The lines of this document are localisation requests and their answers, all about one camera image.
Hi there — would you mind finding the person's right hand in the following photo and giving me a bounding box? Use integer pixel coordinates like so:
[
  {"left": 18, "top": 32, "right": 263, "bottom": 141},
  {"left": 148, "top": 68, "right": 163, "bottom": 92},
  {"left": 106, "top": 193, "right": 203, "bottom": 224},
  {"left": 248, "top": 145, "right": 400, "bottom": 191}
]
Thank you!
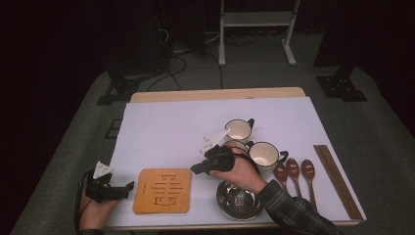
[{"left": 209, "top": 140, "right": 268, "bottom": 196}]

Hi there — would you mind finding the white metal stand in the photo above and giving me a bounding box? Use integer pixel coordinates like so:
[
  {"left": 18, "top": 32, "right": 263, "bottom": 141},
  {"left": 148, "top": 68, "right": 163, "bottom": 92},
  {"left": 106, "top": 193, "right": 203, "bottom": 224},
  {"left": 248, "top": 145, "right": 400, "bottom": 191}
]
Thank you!
[{"left": 218, "top": 0, "right": 301, "bottom": 68}]

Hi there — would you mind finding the brown wooden spoon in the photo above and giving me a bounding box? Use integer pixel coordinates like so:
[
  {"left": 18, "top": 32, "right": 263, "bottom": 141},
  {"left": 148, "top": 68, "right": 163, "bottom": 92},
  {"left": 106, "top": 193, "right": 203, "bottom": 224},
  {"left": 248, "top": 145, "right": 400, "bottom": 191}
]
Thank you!
[
  {"left": 286, "top": 158, "right": 303, "bottom": 199},
  {"left": 300, "top": 159, "right": 319, "bottom": 213},
  {"left": 273, "top": 162, "right": 291, "bottom": 193}
]

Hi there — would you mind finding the black stand base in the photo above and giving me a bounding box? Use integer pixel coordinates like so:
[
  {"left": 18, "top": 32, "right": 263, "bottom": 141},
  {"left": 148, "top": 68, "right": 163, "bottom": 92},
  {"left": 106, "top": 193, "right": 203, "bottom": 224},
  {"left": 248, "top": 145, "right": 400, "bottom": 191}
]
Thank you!
[
  {"left": 315, "top": 64, "right": 368, "bottom": 103},
  {"left": 96, "top": 70, "right": 142, "bottom": 107}
]

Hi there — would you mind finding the black floor cable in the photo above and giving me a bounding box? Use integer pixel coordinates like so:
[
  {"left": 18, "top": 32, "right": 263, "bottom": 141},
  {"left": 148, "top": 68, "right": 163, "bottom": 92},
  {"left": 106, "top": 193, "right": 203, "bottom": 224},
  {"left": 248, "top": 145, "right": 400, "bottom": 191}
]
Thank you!
[
  {"left": 205, "top": 50, "right": 225, "bottom": 90},
  {"left": 146, "top": 54, "right": 189, "bottom": 92}
]

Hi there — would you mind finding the steel bowl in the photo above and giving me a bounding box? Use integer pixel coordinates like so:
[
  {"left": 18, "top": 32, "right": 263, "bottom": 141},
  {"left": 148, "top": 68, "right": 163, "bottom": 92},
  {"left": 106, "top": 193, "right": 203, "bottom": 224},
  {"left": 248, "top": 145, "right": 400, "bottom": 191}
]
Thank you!
[{"left": 215, "top": 179, "right": 264, "bottom": 221}]

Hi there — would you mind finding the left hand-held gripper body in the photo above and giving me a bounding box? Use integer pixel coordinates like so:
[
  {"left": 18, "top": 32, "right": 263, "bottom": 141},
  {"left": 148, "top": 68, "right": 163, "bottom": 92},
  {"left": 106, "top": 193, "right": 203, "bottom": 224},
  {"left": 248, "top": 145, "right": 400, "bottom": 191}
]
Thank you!
[{"left": 85, "top": 161, "right": 115, "bottom": 204}]

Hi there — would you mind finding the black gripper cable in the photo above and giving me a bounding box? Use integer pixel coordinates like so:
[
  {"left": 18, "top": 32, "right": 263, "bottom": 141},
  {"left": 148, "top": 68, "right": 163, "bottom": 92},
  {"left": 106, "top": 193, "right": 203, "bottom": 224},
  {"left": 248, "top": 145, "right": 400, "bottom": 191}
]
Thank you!
[
  {"left": 229, "top": 146, "right": 262, "bottom": 176},
  {"left": 73, "top": 169, "right": 96, "bottom": 233}
]

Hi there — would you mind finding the row of brown chopsticks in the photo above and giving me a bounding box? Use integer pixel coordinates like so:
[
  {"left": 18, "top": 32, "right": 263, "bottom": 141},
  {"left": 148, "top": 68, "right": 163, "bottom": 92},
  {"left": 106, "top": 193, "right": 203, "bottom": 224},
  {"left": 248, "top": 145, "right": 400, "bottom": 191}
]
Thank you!
[{"left": 312, "top": 144, "right": 365, "bottom": 220}]

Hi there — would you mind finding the white cup black rim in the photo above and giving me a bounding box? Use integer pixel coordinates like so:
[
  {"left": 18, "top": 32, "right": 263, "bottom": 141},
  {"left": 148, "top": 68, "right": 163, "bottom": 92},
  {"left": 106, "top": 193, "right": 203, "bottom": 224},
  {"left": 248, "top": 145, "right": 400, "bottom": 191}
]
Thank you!
[
  {"left": 228, "top": 139, "right": 252, "bottom": 155},
  {"left": 248, "top": 140, "right": 290, "bottom": 171},
  {"left": 224, "top": 117, "right": 255, "bottom": 145}
]

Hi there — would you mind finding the person's left hand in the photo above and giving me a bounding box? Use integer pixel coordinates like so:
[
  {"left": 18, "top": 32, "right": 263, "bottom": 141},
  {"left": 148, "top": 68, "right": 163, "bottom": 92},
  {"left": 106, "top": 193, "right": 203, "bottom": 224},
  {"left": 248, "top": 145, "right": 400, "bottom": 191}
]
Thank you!
[{"left": 78, "top": 190, "right": 121, "bottom": 231}]

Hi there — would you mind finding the wooden table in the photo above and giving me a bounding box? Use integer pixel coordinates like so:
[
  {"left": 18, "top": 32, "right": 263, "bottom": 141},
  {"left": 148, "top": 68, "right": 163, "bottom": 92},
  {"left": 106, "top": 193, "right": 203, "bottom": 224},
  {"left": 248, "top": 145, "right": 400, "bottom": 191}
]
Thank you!
[{"left": 90, "top": 86, "right": 368, "bottom": 232}]

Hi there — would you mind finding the black square floor frame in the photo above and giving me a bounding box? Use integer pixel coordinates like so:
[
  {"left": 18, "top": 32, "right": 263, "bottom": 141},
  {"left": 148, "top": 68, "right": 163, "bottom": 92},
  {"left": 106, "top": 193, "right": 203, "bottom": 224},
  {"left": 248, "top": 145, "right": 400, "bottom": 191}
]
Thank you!
[{"left": 105, "top": 118, "right": 123, "bottom": 140}]

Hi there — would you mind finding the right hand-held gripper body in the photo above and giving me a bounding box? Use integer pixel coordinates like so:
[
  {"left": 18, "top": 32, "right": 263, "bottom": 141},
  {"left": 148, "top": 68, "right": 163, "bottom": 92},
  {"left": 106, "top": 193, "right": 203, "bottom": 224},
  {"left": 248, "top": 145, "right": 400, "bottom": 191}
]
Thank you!
[{"left": 199, "top": 128, "right": 237, "bottom": 174}]

